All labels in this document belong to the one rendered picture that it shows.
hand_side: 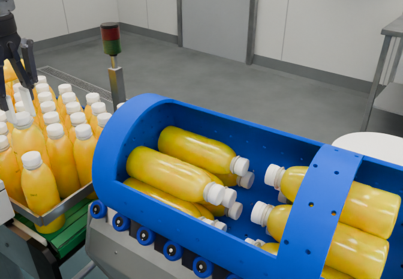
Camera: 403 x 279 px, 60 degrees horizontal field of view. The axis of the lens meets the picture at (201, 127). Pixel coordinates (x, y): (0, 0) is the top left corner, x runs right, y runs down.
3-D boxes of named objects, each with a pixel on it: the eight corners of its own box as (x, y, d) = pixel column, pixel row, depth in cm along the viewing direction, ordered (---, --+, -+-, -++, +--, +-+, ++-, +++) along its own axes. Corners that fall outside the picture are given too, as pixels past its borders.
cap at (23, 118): (26, 118, 84) (24, 111, 83) (35, 122, 82) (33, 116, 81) (10, 124, 81) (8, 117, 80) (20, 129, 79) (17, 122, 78)
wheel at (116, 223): (129, 216, 79) (134, 216, 81) (114, 208, 81) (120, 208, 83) (122, 235, 79) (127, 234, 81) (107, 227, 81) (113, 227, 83)
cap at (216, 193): (209, 203, 68) (217, 206, 67) (202, 199, 65) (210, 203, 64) (217, 184, 69) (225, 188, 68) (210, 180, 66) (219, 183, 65)
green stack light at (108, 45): (113, 56, 122) (111, 42, 119) (99, 52, 125) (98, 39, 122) (125, 51, 127) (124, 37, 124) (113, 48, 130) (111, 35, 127)
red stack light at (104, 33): (111, 41, 119) (109, 30, 117) (98, 38, 122) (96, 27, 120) (124, 37, 124) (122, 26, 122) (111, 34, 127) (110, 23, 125)
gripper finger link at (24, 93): (17, 87, 79) (20, 86, 80) (26, 114, 83) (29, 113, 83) (25, 90, 78) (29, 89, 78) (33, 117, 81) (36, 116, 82)
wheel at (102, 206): (105, 203, 83) (110, 203, 84) (92, 197, 85) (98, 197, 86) (98, 222, 82) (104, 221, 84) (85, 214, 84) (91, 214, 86)
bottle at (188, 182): (138, 180, 78) (210, 212, 69) (121, 171, 72) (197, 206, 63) (152, 151, 79) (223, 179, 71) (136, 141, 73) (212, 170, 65)
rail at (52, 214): (45, 226, 81) (42, 216, 80) (43, 225, 82) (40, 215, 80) (155, 146, 110) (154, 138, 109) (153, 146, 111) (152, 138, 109)
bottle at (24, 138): (45, 173, 95) (28, 113, 86) (60, 183, 91) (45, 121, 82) (20, 187, 90) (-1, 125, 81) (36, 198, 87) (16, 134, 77)
